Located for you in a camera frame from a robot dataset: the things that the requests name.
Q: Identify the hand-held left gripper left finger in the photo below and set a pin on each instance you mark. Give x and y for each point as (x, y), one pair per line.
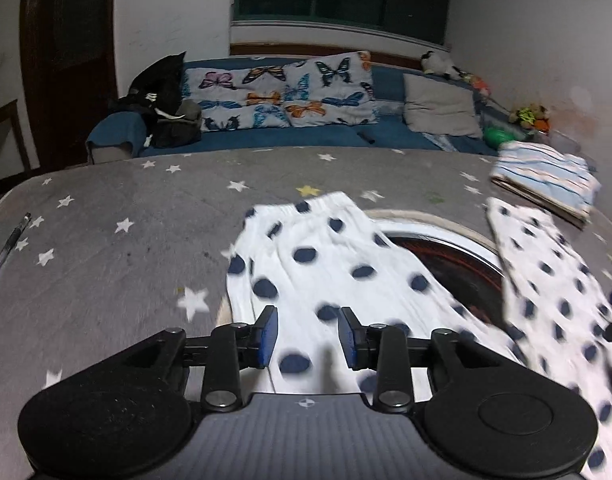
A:
(268, 336)

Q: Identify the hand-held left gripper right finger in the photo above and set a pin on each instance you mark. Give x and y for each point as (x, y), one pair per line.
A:
(348, 341)

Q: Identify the white blue polka dot pants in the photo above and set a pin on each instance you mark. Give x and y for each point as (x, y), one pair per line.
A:
(311, 280)

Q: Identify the folded striped clothes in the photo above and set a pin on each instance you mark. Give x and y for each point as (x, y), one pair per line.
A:
(548, 175)

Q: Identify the round built-in cooker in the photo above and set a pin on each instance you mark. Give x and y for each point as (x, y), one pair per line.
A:
(445, 260)

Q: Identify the clear plastic box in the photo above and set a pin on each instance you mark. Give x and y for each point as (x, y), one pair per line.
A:
(565, 141)

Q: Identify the grey star tablecloth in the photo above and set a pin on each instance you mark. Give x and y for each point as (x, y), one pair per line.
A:
(111, 260)

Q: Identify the yellow green plush toys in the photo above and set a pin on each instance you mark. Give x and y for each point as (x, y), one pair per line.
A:
(529, 117)

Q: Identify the blue sofa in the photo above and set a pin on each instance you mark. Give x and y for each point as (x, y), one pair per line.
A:
(296, 137)

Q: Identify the green ball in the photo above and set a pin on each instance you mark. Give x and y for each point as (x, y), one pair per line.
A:
(496, 137)

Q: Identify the black remote control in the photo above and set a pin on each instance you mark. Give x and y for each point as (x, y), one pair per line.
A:
(367, 136)

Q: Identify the olive grey garment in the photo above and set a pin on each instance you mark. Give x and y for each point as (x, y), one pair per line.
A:
(178, 127)

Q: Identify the butterfly print pillows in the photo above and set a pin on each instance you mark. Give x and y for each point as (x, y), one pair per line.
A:
(281, 92)

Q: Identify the grey pillow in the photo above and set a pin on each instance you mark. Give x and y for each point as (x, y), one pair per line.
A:
(438, 105)

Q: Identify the orange plush toy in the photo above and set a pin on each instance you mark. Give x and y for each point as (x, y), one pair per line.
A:
(478, 85)

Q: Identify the black pen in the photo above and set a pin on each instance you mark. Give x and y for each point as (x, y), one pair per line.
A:
(6, 250)

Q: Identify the black bag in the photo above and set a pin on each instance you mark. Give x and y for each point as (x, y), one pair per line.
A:
(158, 80)

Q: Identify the black and white plush toy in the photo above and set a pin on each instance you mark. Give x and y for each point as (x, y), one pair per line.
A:
(438, 65)

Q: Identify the wooden side table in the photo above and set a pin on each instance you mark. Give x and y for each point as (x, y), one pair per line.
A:
(8, 125)

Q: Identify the dark wooden door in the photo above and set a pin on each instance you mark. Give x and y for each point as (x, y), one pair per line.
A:
(66, 60)

